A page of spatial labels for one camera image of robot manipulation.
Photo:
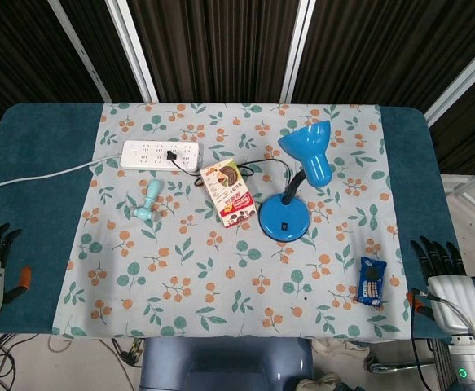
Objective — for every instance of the blue desk lamp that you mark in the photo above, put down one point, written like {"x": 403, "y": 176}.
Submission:
{"x": 298, "y": 183}

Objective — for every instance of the white power strip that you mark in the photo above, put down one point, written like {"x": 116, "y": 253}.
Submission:
{"x": 161, "y": 155}

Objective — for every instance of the black plug in strip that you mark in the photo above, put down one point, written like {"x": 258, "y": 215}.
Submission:
{"x": 171, "y": 155}

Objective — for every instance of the teal table cover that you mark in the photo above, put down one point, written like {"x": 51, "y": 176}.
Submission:
{"x": 29, "y": 183}

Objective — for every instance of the blue Oreo cookie packet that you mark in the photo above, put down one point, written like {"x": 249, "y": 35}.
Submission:
{"x": 370, "y": 281}

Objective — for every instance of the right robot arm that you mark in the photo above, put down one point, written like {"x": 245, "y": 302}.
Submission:
{"x": 469, "y": 362}

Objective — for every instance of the light blue handheld fan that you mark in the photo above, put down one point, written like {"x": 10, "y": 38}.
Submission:
{"x": 149, "y": 201}

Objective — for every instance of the biscuit box with chocolate picture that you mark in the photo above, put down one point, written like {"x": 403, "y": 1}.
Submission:
{"x": 229, "y": 191}

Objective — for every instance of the floral tablecloth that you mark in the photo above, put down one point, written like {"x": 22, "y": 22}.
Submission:
{"x": 229, "y": 260}

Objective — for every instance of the white sneaker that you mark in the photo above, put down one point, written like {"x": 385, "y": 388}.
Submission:
{"x": 341, "y": 350}

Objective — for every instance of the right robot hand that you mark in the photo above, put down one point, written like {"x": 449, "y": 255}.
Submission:
{"x": 449, "y": 285}

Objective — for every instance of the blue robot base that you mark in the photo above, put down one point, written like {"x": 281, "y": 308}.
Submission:
{"x": 225, "y": 364}

